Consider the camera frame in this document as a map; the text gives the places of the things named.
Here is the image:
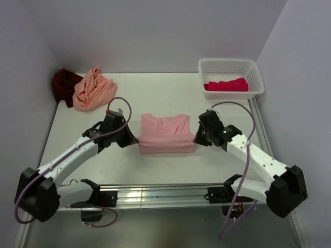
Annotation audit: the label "white plastic basket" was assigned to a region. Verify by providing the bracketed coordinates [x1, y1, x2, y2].
[198, 58, 264, 100]

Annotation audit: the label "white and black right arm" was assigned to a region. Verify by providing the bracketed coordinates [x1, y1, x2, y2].
[194, 110, 308, 218]

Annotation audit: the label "light pink t-shirt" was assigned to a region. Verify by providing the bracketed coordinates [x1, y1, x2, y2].
[138, 114, 195, 154]

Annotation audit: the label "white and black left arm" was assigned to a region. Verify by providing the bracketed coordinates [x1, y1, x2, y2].
[14, 111, 139, 224]

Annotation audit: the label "peach orange t-shirt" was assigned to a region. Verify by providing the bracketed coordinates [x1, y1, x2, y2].
[72, 68, 117, 112]

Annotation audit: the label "dark maroon t-shirt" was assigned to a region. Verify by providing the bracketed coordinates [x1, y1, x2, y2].
[52, 68, 83, 108]

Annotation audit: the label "red rolled t-shirt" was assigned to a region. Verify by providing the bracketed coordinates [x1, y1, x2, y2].
[204, 77, 249, 92]

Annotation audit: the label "aluminium frame rails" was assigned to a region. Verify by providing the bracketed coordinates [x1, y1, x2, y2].
[12, 98, 311, 248]

